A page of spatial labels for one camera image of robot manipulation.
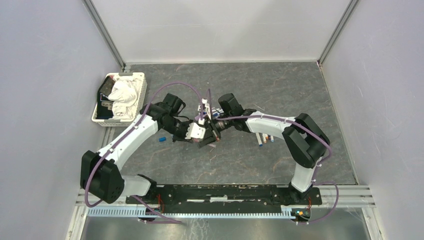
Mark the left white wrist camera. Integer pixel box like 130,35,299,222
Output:
185,122,206,140

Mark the black box in basket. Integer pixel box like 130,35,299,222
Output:
96,75,116,120

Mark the purple cable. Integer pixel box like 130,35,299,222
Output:
84,81,204,224
206,88,340,226

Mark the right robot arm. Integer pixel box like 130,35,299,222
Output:
196,93,332,204

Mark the white marker blue cap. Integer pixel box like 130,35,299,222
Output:
256,133,263,147

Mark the white crumpled cloth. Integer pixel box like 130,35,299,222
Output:
108,76,143,120

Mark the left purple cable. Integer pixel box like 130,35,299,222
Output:
84,81,204,224

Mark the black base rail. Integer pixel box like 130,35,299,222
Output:
141,184,323,214

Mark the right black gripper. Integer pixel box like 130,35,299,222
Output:
200,113,234,148

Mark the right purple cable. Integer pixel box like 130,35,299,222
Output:
206,88,340,226

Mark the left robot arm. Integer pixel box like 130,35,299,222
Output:
80,93,206,204

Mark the slotted cable duct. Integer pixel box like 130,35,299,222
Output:
86,206,294,219

